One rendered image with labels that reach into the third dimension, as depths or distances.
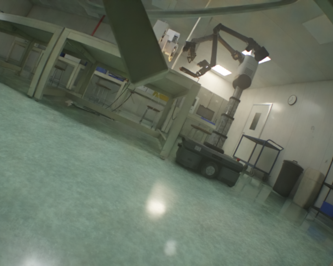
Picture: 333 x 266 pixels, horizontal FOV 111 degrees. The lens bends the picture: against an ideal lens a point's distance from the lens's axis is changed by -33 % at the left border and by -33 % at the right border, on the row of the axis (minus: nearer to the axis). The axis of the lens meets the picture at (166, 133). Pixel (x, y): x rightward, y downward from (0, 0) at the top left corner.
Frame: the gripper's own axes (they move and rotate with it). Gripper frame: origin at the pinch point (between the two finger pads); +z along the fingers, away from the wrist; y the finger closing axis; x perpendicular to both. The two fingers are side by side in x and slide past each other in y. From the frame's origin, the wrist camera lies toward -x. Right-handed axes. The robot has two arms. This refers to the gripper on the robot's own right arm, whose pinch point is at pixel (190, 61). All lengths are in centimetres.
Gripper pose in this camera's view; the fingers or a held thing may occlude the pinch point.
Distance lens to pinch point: 186.8
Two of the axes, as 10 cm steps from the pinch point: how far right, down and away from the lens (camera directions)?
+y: 1.6, 1.5, -9.8
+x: 9.7, 1.5, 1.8
